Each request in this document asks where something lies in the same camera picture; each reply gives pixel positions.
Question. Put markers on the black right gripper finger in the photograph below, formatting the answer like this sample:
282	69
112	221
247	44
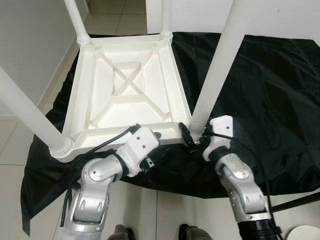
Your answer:
184	132

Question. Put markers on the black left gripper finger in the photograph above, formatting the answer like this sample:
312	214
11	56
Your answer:
162	157
156	135

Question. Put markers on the white plastic children table top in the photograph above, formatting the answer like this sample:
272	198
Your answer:
85	100

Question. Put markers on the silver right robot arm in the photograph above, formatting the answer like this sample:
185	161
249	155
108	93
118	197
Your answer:
240	180

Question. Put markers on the grey left robot foot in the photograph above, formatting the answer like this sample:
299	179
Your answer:
121	233

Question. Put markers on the grey robot foot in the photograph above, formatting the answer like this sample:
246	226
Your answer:
195	233
121	233

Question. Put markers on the grey right robot foot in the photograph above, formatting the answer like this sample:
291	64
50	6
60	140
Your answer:
195	233

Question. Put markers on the black cloth table cover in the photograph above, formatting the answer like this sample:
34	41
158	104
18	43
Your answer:
280	100

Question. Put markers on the black metal work table leg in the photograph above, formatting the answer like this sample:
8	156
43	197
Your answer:
297	202

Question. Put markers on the white round floor base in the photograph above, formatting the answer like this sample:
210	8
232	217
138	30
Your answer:
306	233

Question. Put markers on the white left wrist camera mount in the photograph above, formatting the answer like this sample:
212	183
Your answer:
142	142

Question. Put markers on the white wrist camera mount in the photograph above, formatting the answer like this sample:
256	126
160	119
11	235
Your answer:
142	142
222	125

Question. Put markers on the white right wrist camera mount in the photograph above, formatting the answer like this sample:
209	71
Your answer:
222	125

